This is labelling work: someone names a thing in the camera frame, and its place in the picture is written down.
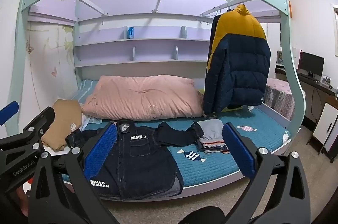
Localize white flat box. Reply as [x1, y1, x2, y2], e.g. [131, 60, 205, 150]
[292, 47, 302, 70]

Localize folded tan cloth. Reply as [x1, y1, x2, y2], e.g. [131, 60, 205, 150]
[41, 99, 83, 151]

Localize floral covered stool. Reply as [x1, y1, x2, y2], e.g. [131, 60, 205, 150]
[265, 78, 296, 120]

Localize dark wooden desk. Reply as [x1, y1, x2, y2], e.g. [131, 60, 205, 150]
[275, 64, 338, 129]

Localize pink pillow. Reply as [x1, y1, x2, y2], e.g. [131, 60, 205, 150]
[81, 75, 204, 120]

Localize white clothes rail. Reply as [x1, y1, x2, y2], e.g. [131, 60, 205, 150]
[202, 0, 254, 19]

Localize dark blue jeans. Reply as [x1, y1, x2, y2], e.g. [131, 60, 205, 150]
[65, 120, 205, 201]

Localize white cabinet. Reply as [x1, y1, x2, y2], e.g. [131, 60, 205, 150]
[313, 103, 338, 156]

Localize lilac wall shelf unit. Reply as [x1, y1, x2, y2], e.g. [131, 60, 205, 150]
[74, 0, 228, 69]

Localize folded grey clothes stack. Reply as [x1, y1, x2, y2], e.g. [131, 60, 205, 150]
[193, 118, 230, 155]

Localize yellow and navy puffer jacket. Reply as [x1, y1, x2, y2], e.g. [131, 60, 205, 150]
[203, 4, 271, 115]

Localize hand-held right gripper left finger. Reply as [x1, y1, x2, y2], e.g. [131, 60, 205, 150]
[28, 122, 122, 224]

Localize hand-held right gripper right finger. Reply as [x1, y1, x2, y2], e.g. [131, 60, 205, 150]
[222, 122, 317, 224]

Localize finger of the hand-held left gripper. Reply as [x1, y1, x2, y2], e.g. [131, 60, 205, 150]
[0, 101, 19, 126]
[0, 106, 56, 154]

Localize teal quilted bed cover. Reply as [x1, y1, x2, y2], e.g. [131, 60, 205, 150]
[62, 79, 291, 189]

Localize black computer monitor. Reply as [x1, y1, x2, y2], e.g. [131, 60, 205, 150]
[300, 52, 325, 77]

